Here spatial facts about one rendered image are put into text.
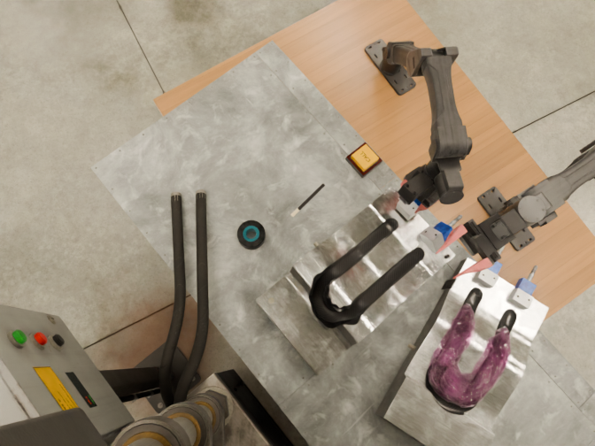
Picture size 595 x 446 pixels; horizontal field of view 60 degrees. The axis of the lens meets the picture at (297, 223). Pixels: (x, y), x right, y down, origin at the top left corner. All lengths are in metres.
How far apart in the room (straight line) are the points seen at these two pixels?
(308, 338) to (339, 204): 0.41
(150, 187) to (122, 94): 1.15
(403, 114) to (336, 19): 0.40
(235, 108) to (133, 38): 1.26
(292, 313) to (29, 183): 1.59
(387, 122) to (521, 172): 0.44
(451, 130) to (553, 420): 0.86
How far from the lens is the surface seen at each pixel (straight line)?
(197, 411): 1.00
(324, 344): 1.42
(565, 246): 1.74
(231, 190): 1.55
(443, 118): 1.25
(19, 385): 0.89
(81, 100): 2.73
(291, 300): 1.42
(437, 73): 1.30
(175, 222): 1.50
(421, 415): 1.42
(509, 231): 1.11
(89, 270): 2.44
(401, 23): 1.87
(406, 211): 1.43
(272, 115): 1.64
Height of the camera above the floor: 2.27
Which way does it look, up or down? 75 degrees down
